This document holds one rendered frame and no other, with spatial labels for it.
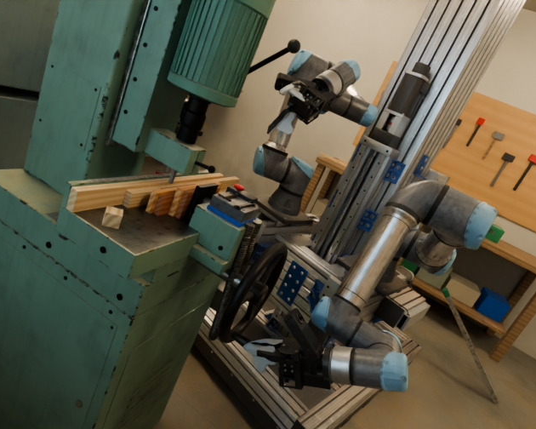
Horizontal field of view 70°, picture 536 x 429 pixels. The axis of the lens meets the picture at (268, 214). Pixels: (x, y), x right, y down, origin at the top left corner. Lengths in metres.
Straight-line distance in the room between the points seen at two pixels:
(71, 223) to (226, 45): 0.50
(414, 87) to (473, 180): 2.63
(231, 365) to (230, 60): 1.29
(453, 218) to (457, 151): 3.11
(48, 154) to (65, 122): 0.11
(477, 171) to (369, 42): 1.66
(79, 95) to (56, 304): 0.52
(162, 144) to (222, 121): 3.90
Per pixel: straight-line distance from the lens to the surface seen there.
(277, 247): 0.93
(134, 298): 0.92
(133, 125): 1.05
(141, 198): 0.99
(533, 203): 4.20
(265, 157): 1.60
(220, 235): 0.93
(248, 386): 1.75
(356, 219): 1.61
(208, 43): 0.93
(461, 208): 1.03
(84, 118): 1.10
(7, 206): 1.17
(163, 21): 1.02
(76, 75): 1.13
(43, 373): 1.24
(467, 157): 4.13
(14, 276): 1.20
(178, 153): 1.00
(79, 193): 0.87
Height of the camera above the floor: 1.29
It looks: 18 degrees down
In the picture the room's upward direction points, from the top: 24 degrees clockwise
